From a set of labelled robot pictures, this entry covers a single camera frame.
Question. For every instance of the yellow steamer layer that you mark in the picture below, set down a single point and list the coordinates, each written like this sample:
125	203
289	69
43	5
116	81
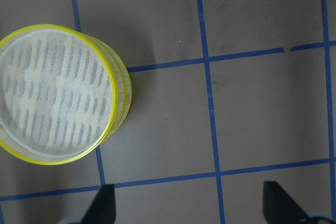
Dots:
55	95
120	82

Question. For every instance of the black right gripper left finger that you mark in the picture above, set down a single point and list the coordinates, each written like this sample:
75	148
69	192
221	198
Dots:
103	207

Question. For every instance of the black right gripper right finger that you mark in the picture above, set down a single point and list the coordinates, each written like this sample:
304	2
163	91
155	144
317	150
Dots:
279	207

